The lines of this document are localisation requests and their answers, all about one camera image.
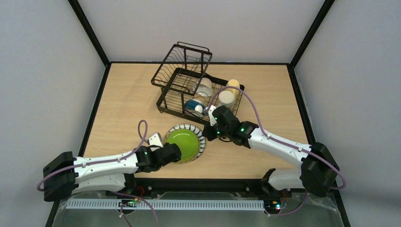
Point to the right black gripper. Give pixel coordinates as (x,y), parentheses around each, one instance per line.
(210,132)

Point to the beige mug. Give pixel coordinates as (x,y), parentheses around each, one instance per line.
(226,98)

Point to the teal patterned white bowl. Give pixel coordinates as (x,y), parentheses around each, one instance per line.
(195,107)

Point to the green plate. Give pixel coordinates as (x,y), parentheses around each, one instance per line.
(183,138)

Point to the yellow mug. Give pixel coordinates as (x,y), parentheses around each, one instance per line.
(233,83)

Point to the plain white bowl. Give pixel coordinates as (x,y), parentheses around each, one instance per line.
(204,88)

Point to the woven bamboo plate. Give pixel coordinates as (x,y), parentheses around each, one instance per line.
(187,155)

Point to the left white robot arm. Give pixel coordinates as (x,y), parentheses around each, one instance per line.
(67,175)

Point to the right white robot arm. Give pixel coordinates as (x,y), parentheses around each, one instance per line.
(314,168)

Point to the blue striped white plate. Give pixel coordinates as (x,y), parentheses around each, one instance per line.
(194,129)

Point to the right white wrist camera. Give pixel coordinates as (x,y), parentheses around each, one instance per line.
(212,119)

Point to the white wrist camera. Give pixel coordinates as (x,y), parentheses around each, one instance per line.
(212,119)
(155,139)

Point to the black wire dish rack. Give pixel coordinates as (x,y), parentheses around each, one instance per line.
(179,75)

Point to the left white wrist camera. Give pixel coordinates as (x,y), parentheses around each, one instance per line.
(155,139)

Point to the white slotted cable duct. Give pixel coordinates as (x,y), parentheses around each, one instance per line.
(114,204)

